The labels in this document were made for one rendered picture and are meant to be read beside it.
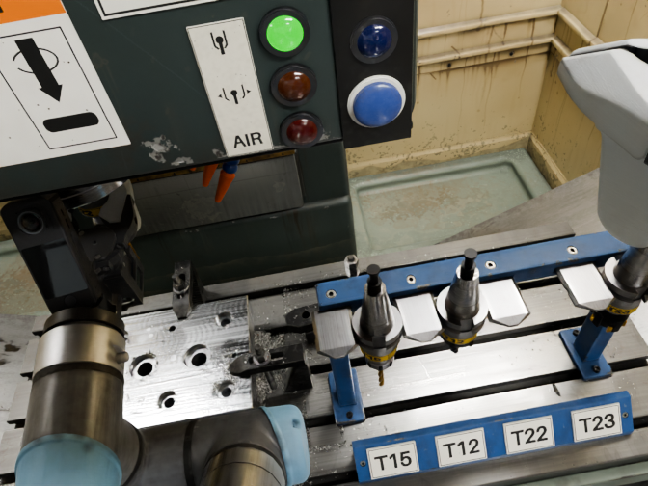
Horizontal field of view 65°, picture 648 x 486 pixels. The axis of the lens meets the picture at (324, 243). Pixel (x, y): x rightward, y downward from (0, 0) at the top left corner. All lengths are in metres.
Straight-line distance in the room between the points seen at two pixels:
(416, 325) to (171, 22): 0.48
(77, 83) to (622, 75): 0.26
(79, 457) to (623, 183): 0.40
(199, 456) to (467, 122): 1.42
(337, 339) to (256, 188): 0.63
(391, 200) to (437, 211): 0.16
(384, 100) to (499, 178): 1.51
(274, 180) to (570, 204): 0.75
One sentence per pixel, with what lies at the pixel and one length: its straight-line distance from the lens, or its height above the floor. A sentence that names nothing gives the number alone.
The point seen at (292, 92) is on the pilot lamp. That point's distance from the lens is 0.31.
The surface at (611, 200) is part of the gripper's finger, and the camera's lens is 0.21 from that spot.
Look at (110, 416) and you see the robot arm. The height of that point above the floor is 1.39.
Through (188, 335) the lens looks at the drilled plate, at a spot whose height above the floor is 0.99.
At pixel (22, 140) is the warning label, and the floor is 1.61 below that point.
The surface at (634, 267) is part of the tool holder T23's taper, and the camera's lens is 0.72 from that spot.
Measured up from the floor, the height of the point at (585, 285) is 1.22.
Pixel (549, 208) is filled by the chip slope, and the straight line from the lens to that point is 1.45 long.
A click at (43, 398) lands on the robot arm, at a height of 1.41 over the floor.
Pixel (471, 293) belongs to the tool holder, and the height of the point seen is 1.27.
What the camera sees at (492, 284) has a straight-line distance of 0.71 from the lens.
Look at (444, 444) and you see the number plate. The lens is 0.89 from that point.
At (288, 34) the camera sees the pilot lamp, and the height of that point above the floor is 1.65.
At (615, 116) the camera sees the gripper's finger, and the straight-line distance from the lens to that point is 0.19.
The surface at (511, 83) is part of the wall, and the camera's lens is 1.72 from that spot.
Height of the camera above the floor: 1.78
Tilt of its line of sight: 48 degrees down
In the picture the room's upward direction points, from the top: 10 degrees counter-clockwise
